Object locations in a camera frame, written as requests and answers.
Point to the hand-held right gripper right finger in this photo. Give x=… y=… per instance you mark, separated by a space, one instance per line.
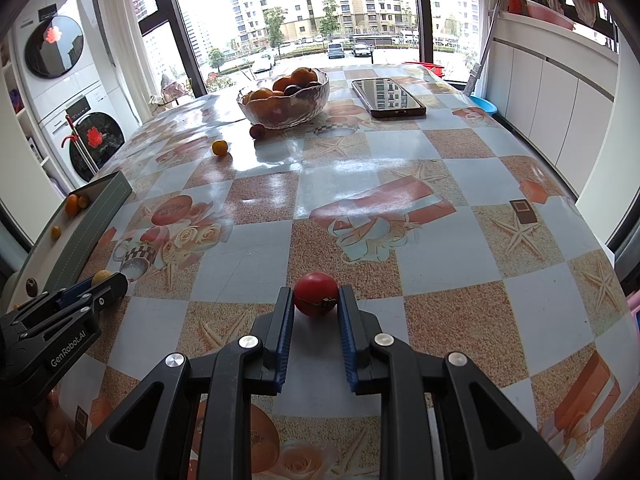
x=347 y=340

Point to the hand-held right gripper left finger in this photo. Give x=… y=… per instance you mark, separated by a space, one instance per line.
x=286 y=340

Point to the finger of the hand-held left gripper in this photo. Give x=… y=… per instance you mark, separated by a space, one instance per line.
x=75 y=294
x=112 y=290

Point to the yellow round fruit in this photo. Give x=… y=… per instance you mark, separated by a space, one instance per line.
x=84 y=201
x=102 y=276

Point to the dark red plum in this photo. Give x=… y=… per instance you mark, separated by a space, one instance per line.
x=32 y=286

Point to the red cherry tomato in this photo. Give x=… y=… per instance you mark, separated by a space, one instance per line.
x=315 y=294
x=257 y=131

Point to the white box with grey sides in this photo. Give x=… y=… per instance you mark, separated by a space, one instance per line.
x=95 y=220

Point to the large orange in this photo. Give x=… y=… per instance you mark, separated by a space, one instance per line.
x=73 y=205

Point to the person's left hand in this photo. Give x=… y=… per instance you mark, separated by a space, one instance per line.
x=61 y=430

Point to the small orange kumquat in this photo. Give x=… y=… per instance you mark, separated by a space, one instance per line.
x=55 y=231

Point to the white washing machine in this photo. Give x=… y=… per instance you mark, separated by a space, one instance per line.
x=97 y=135

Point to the small yellow-orange kumquat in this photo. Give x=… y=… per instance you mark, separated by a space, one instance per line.
x=220 y=147

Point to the dried flower bouquet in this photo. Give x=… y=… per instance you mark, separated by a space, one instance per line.
x=172 y=90

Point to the clear glass bowl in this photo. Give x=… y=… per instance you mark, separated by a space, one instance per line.
x=310 y=107

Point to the black smartphone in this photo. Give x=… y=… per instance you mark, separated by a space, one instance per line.
x=387 y=97

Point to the orange in glass bowl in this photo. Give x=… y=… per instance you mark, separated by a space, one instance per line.
x=261 y=94
x=304 y=76
x=283 y=83

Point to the dark plum in glass bowl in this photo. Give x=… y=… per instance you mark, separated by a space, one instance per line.
x=312 y=85
x=292 y=90

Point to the white stacked dryer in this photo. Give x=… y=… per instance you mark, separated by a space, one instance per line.
x=50 y=45

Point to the blue plastic basin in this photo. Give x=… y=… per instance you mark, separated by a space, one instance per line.
x=484 y=105

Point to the grey parked car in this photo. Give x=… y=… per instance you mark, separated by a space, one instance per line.
x=336 y=51

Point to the dark parked car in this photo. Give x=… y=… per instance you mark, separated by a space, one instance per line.
x=361 y=50

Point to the white cabinet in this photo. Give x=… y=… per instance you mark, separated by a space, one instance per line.
x=540 y=95

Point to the metal pole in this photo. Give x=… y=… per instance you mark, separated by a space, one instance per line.
x=482 y=35

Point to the red bottle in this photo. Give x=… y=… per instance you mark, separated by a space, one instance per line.
x=515 y=4

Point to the pink plastic basin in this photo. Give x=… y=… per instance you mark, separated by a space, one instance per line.
x=547 y=14

